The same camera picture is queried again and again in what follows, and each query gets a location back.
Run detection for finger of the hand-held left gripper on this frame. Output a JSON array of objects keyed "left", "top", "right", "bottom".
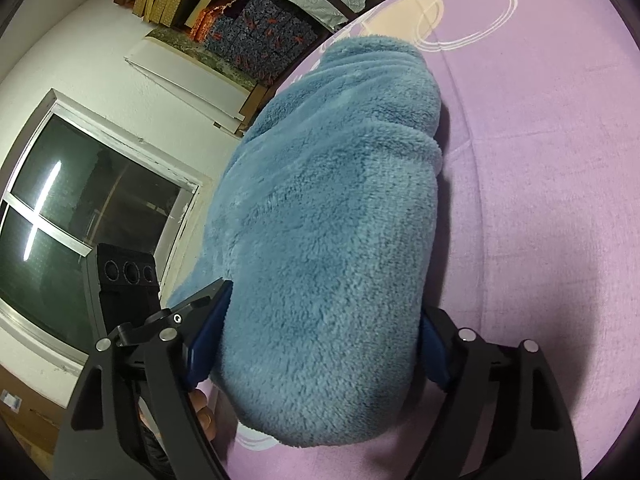
[{"left": 117, "top": 281, "right": 227, "bottom": 348}]

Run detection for black speaker box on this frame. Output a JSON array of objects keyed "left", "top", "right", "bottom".
[{"left": 82, "top": 242, "right": 163, "bottom": 342}]

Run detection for brown cardboard box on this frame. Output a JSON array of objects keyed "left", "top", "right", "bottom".
[{"left": 0, "top": 365, "right": 72, "bottom": 463}]

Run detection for brown wooden cabinet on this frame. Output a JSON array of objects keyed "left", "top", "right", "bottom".
[{"left": 239, "top": 82, "right": 277, "bottom": 136}]

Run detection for white flat board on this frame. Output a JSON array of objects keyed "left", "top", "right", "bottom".
[{"left": 124, "top": 40, "right": 252, "bottom": 136}]

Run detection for stack of dark patterned blankets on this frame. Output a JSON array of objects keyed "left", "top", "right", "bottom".
[{"left": 202, "top": 0, "right": 319, "bottom": 86}]

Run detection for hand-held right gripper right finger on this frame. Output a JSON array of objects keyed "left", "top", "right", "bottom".
[{"left": 405, "top": 307, "right": 583, "bottom": 480}]

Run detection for orange patterned fabric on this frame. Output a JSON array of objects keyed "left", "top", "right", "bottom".
[{"left": 187, "top": 0, "right": 262, "bottom": 45}]

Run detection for pink printed bedsheet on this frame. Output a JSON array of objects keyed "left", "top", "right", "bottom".
[{"left": 165, "top": 0, "right": 637, "bottom": 480}]

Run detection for white framed window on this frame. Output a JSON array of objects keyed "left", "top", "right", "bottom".
[{"left": 0, "top": 89, "right": 215, "bottom": 368}]

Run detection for blue fleece garment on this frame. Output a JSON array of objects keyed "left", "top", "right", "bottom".
[{"left": 165, "top": 35, "right": 446, "bottom": 448}]

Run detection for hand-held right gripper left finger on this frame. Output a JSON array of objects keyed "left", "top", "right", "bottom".
[{"left": 52, "top": 282, "right": 235, "bottom": 480}]

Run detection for person's left hand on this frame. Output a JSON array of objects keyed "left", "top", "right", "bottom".
[{"left": 189, "top": 389, "right": 219, "bottom": 443}]

